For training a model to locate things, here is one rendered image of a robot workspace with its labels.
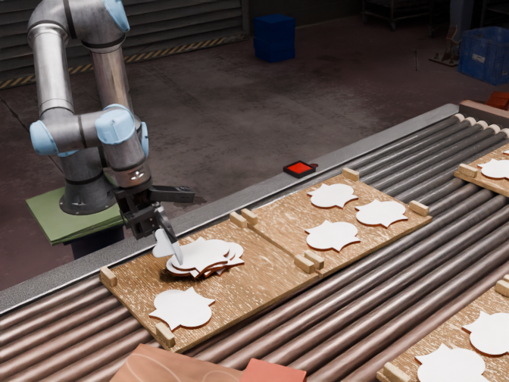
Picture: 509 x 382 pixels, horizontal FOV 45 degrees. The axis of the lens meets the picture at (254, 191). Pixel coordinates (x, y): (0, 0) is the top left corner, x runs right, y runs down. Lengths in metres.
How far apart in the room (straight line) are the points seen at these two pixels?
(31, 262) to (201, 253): 2.00
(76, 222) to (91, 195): 0.09
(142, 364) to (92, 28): 0.87
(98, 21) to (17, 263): 2.03
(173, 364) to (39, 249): 2.44
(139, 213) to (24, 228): 2.43
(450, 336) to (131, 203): 0.73
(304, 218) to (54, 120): 0.72
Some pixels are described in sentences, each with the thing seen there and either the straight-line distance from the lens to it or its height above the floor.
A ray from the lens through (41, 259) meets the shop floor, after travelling 3.43.
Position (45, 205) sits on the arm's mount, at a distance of 2.01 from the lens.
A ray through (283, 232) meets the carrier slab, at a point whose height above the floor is 0.94.
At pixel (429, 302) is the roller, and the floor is 0.92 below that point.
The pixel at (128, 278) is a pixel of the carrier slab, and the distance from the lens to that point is 1.53.
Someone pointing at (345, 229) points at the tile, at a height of 0.95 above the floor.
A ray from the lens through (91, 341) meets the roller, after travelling 1.41.
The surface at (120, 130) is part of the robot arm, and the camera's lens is 1.27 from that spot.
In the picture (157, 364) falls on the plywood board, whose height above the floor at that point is 1.04.
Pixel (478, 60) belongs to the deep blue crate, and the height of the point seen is 0.17.
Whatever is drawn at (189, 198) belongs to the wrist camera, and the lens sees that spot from 1.39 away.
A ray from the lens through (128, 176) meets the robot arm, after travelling 1.30.
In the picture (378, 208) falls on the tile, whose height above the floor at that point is 0.95.
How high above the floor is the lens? 1.83
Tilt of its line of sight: 29 degrees down
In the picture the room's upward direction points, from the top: 2 degrees counter-clockwise
